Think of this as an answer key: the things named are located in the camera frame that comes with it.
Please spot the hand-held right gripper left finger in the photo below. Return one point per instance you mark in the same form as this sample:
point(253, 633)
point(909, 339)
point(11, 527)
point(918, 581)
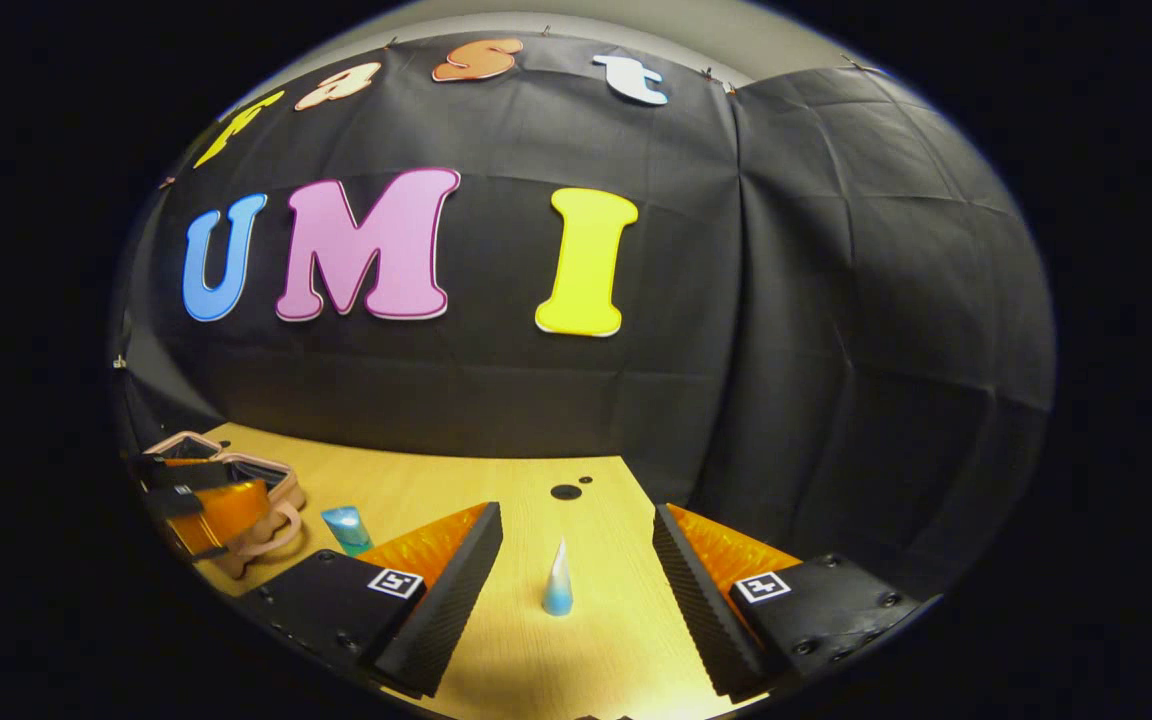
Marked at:
point(446, 610)

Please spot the blue skin care bottle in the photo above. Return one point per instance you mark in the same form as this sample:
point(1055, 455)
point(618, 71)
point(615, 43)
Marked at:
point(347, 530)

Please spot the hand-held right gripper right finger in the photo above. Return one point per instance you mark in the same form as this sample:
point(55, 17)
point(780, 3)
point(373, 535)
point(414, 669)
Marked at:
point(701, 610)

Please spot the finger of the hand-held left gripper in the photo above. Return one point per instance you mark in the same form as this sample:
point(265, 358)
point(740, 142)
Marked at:
point(181, 474)
point(226, 515)

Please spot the black backdrop cloth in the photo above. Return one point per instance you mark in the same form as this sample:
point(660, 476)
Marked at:
point(786, 300)

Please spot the pink suitcase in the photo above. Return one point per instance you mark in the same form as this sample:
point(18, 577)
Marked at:
point(281, 520)

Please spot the white and blue tube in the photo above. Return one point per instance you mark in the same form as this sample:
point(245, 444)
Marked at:
point(557, 585)

